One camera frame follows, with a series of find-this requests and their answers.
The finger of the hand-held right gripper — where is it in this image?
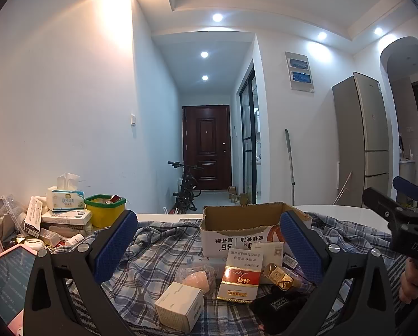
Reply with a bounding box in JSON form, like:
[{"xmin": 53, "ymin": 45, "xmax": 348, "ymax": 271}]
[
  {"xmin": 393, "ymin": 176, "xmax": 418, "ymax": 211},
  {"xmin": 362, "ymin": 187, "xmax": 406, "ymax": 225}
]

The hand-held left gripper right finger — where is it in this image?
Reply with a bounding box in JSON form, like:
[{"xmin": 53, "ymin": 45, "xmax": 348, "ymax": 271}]
[{"xmin": 279, "ymin": 211, "xmax": 395, "ymax": 336}]

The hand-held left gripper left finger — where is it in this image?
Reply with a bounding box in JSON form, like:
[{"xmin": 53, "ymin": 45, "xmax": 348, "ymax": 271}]
[{"xmin": 23, "ymin": 210, "xmax": 138, "ymax": 336}]

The gold foil packet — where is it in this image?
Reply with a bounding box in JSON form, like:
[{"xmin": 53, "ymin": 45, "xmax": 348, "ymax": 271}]
[{"xmin": 263, "ymin": 263, "xmax": 294, "ymax": 291}]

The black knit pouch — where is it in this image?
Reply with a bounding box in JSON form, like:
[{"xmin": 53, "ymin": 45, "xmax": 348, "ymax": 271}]
[{"xmin": 249, "ymin": 285, "xmax": 309, "ymax": 335}]

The red cigarette pack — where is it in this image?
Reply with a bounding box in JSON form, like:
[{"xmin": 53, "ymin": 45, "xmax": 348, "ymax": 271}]
[{"xmin": 217, "ymin": 265, "xmax": 264, "ymax": 303}]

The small white box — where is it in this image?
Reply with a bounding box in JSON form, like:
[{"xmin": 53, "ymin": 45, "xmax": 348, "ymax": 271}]
[{"xmin": 155, "ymin": 282, "xmax": 204, "ymax": 332}]

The clear plastic bag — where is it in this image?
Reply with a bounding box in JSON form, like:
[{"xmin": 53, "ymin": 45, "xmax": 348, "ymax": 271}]
[
  {"xmin": 177, "ymin": 262, "xmax": 218, "ymax": 296},
  {"xmin": 0, "ymin": 196, "xmax": 28, "ymax": 235}
]

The person's right hand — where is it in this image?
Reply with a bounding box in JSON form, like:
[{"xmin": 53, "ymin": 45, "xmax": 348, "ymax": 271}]
[{"xmin": 400, "ymin": 259, "xmax": 418, "ymax": 302}]

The white small carton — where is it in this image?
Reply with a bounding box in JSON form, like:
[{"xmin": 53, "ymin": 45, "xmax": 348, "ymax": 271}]
[{"xmin": 261, "ymin": 241, "xmax": 285, "ymax": 274}]

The yellow container green rim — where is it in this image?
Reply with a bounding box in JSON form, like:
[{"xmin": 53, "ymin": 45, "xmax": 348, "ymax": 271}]
[{"xmin": 85, "ymin": 194, "xmax": 126, "ymax": 228}]

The wooden stick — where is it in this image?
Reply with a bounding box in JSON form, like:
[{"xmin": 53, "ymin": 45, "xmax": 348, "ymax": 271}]
[{"xmin": 333, "ymin": 171, "xmax": 353, "ymax": 205}]

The blue plaid cloth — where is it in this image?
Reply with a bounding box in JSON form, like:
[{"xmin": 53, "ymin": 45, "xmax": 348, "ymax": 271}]
[{"xmin": 65, "ymin": 212, "xmax": 409, "ymax": 336}]

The white red carton box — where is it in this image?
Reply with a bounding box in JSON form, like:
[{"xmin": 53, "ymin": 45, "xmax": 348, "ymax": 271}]
[{"xmin": 41, "ymin": 209, "xmax": 92, "ymax": 225}]

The white printed carton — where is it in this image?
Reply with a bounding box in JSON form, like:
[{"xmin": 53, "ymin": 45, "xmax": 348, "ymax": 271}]
[{"xmin": 226, "ymin": 255, "xmax": 264, "ymax": 270}]

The beige fridge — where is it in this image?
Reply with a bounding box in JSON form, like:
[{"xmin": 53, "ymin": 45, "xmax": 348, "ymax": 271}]
[{"xmin": 331, "ymin": 72, "xmax": 400, "ymax": 205}]

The tissue pack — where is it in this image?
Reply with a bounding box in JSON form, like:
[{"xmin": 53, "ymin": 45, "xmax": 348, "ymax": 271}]
[{"xmin": 47, "ymin": 173, "xmax": 86, "ymax": 212}]

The black bicycle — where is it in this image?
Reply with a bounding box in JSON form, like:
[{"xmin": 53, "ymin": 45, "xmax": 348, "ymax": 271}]
[{"xmin": 167, "ymin": 161, "xmax": 204, "ymax": 214}]

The pink-cased tablet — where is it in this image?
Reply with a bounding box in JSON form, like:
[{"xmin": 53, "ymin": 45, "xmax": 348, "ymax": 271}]
[{"xmin": 0, "ymin": 244, "xmax": 38, "ymax": 333}]

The glass sliding door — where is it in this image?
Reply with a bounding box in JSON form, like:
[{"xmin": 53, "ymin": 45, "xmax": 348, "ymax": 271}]
[{"xmin": 239, "ymin": 66, "xmax": 262, "ymax": 205}]

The brown door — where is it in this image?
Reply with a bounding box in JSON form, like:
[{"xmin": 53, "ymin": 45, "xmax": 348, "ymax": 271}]
[{"xmin": 182, "ymin": 105, "xmax": 232, "ymax": 191}]

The grey electrical panel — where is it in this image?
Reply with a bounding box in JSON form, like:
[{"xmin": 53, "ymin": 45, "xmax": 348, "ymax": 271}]
[{"xmin": 285, "ymin": 52, "xmax": 315, "ymax": 92}]

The grey mop handle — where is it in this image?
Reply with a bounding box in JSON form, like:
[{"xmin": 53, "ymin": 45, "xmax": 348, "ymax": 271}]
[{"xmin": 285, "ymin": 129, "xmax": 297, "ymax": 205}]

